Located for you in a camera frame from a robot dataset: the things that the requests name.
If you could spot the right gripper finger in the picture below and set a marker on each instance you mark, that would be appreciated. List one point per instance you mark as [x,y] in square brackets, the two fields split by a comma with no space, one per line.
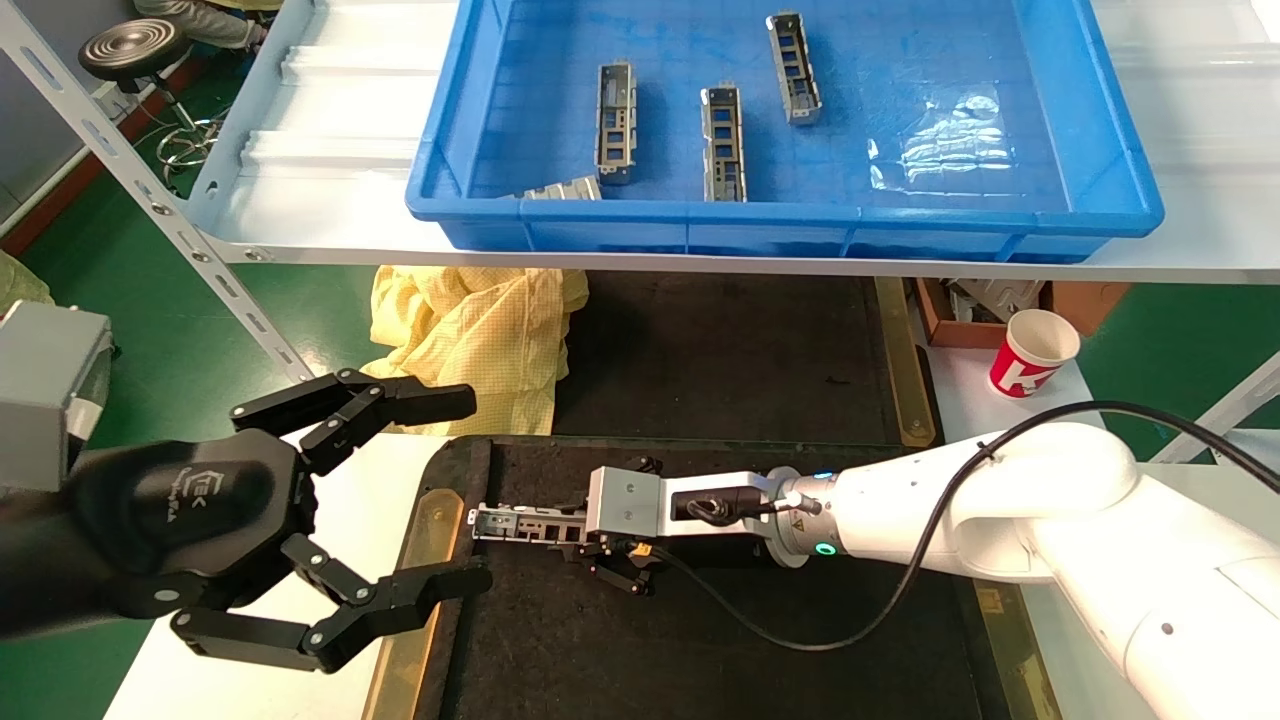
[647,466]
[620,565]

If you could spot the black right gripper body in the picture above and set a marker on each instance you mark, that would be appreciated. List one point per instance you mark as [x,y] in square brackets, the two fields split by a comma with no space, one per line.
[740,505]

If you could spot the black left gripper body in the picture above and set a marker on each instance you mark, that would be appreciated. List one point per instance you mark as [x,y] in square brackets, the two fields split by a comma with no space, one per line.
[180,520]

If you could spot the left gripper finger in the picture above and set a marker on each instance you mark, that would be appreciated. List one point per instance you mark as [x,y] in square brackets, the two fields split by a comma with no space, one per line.
[430,588]
[420,402]

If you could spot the grey metal bracket part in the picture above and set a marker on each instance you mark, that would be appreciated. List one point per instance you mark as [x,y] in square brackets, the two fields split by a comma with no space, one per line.
[525,523]
[794,68]
[560,188]
[722,140]
[615,120]

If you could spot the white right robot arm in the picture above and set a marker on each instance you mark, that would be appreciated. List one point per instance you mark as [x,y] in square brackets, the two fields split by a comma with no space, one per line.
[1050,500]

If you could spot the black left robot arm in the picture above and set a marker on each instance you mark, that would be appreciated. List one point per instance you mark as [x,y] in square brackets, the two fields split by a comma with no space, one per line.
[30,570]

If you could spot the yellow checked garment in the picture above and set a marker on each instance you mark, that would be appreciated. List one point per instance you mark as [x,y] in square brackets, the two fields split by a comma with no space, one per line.
[470,340]

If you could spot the black tray with brass edges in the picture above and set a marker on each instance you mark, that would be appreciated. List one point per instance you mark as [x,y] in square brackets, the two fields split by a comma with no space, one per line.
[720,350]
[560,640]

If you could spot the white metal shelf rack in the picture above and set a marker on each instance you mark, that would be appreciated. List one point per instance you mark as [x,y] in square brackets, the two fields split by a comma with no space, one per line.
[330,220]

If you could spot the white platform board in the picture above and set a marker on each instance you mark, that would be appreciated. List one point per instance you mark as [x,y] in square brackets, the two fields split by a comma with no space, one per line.
[970,410]

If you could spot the blue plastic bin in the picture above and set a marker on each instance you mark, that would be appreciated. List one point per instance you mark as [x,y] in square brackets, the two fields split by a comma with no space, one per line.
[800,235]

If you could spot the pale yellow cloth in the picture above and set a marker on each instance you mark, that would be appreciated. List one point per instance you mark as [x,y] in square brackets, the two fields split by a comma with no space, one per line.
[20,285]

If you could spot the red white paper cup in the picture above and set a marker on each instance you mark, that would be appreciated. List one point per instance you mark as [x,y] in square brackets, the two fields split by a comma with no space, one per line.
[1030,365]

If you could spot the scrap metal pieces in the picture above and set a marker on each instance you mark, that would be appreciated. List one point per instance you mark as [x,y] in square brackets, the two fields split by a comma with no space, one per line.
[990,298]

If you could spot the brown cardboard box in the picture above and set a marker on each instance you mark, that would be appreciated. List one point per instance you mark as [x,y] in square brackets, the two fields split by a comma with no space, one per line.
[1085,305]

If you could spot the clear plastic film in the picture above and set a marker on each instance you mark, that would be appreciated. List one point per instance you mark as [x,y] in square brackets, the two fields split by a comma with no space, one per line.
[940,140]

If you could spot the person in grey trousers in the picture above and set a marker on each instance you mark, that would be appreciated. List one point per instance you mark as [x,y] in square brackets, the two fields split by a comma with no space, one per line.
[200,20]

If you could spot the black round stool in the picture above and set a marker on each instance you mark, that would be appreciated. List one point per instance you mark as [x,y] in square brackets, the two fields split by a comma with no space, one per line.
[130,48]

